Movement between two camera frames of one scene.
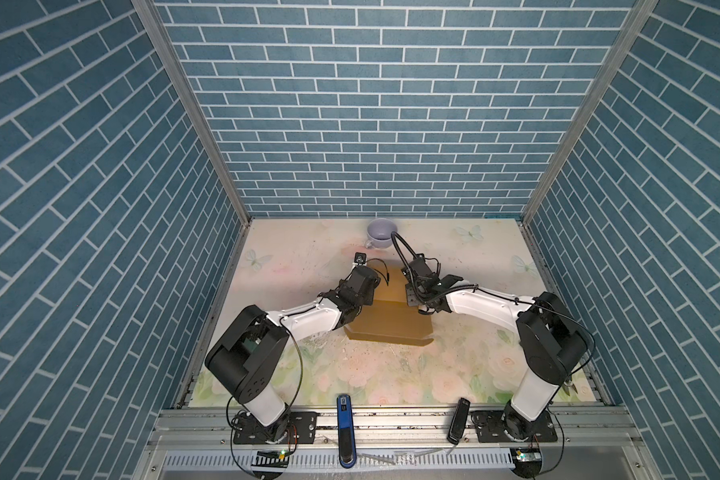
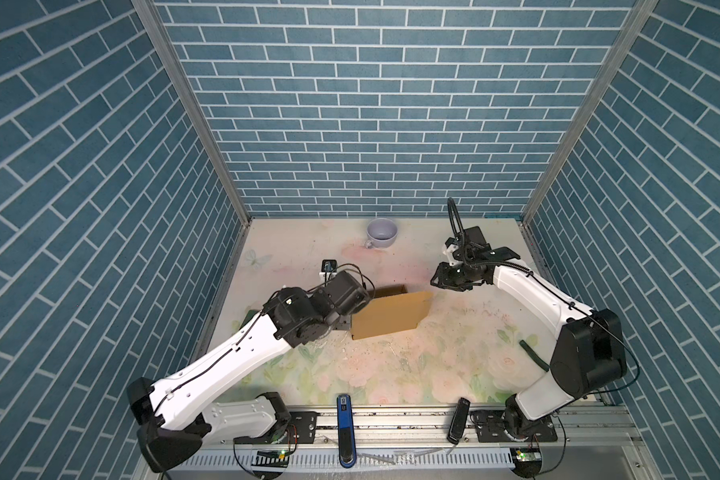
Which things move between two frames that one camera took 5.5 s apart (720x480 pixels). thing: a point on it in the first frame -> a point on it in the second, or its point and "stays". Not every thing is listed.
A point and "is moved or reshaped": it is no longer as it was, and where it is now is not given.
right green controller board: [527, 456] stays
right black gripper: [409, 295] -> [442, 279]
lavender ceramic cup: [379, 233] stays
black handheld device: [458, 422] stays
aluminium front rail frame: [399, 430] stays
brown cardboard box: [390, 319] is moved or reshaped
